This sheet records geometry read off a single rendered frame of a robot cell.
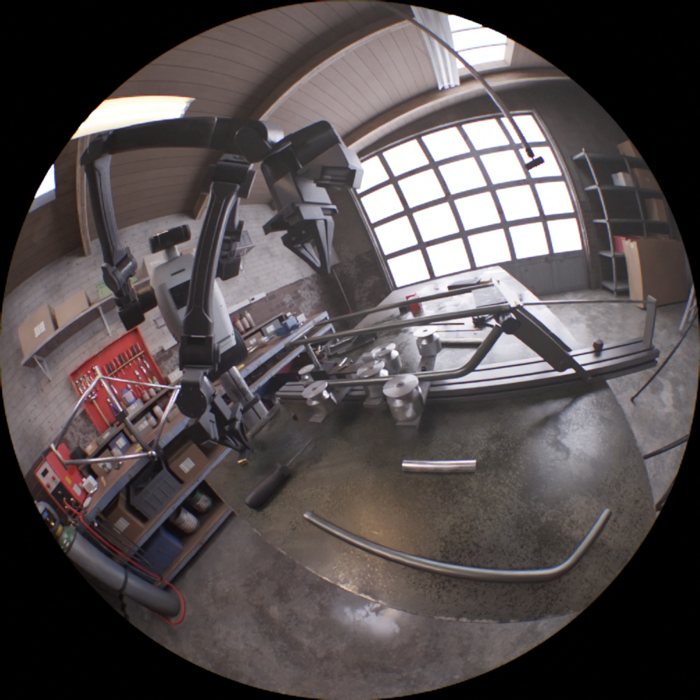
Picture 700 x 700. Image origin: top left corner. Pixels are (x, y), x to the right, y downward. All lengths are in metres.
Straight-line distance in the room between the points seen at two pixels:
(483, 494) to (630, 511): 0.20
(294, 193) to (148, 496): 1.72
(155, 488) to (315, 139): 1.75
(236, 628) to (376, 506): 1.44
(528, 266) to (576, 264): 0.89
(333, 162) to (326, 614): 1.44
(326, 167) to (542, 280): 3.52
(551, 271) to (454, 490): 3.56
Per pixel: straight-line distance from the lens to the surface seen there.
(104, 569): 1.80
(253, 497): 0.37
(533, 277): 3.59
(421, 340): 0.43
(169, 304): 0.77
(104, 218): 0.68
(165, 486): 1.69
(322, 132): 0.33
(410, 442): 0.33
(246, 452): 0.51
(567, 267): 3.82
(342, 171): 0.28
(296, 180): 0.30
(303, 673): 1.40
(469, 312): 0.26
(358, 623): 1.21
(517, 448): 0.31
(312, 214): 0.29
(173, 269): 0.89
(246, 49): 2.00
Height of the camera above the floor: 1.13
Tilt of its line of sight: 20 degrees down
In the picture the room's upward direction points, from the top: 24 degrees counter-clockwise
